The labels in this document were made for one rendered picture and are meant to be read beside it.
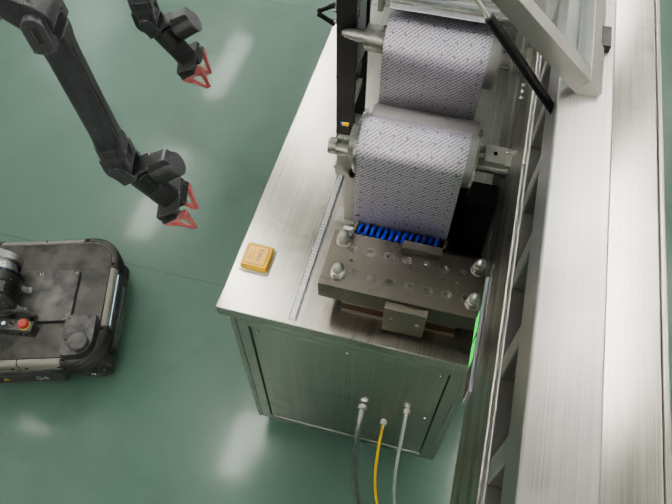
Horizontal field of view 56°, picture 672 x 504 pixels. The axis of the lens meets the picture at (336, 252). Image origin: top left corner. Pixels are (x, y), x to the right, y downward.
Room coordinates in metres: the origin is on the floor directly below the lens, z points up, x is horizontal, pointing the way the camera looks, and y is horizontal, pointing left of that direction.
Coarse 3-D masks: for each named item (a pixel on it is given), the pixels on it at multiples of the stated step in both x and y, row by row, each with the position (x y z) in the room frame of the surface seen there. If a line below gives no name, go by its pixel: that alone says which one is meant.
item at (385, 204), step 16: (368, 192) 0.92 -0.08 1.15; (384, 192) 0.91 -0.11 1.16; (400, 192) 0.90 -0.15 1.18; (416, 192) 0.89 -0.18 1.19; (432, 192) 0.89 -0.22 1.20; (368, 208) 0.92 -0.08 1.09; (384, 208) 0.91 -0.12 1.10; (400, 208) 0.90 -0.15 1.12; (416, 208) 0.89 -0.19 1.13; (432, 208) 0.88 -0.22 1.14; (448, 208) 0.87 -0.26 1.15; (384, 224) 0.91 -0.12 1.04; (400, 224) 0.90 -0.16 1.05; (416, 224) 0.89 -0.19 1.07; (432, 224) 0.88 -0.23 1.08; (448, 224) 0.87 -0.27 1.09
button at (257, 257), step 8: (248, 248) 0.92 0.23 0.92; (256, 248) 0.92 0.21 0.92; (264, 248) 0.92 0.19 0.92; (272, 248) 0.92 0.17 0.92; (248, 256) 0.89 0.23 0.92; (256, 256) 0.89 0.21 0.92; (264, 256) 0.89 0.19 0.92; (272, 256) 0.91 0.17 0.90; (248, 264) 0.87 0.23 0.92; (256, 264) 0.87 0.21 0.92; (264, 264) 0.87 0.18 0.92; (264, 272) 0.86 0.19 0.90
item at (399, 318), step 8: (392, 304) 0.70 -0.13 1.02; (400, 304) 0.70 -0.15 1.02; (384, 312) 0.69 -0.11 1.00; (392, 312) 0.68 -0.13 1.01; (400, 312) 0.68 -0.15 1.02; (408, 312) 0.68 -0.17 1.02; (416, 312) 0.68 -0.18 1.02; (424, 312) 0.68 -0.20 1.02; (384, 320) 0.69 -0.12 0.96; (392, 320) 0.68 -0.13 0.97; (400, 320) 0.68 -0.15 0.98; (408, 320) 0.67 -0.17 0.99; (416, 320) 0.67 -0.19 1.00; (424, 320) 0.66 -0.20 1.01; (384, 328) 0.69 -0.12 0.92; (392, 328) 0.68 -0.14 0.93; (400, 328) 0.68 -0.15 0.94; (408, 328) 0.67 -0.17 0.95; (416, 328) 0.67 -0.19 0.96; (416, 336) 0.67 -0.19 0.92
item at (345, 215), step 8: (344, 144) 1.04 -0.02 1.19; (336, 152) 1.03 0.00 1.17; (344, 152) 1.02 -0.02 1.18; (344, 160) 1.03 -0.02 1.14; (352, 160) 1.01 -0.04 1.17; (336, 168) 1.02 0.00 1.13; (344, 168) 1.01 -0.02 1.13; (344, 176) 1.02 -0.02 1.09; (352, 176) 1.01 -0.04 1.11; (344, 184) 1.02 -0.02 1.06; (352, 184) 1.02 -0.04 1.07; (344, 192) 1.02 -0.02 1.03; (352, 192) 1.02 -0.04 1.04; (344, 200) 1.02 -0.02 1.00; (352, 200) 1.01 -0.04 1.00; (344, 208) 1.02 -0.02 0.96; (352, 208) 1.01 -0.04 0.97; (336, 216) 1.03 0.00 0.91; (344, 216) 1.02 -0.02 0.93; (352, 216) 1.01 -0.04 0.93; (352, 224) 1.01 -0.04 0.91
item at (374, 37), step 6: (372, 24) 1.25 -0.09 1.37; (378, 24) 1.25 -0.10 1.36; (366, 30) 1.23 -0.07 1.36; (372, 30) 1.23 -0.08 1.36; (378, 30) 1.23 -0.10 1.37; (384, 30) 1.23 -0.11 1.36; (366, 36) 1.22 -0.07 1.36; (372, 36) 1.22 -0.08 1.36; (378, 36) 1.22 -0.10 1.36; (384, 36) 1.22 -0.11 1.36; (366, 42) 1.22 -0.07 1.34; (372, 42) 1.21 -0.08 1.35; (378, 42) 1.21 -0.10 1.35; (366, 48) 1.22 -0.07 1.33; (372, 48) 1.21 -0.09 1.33; (378, 48) 1.21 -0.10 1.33
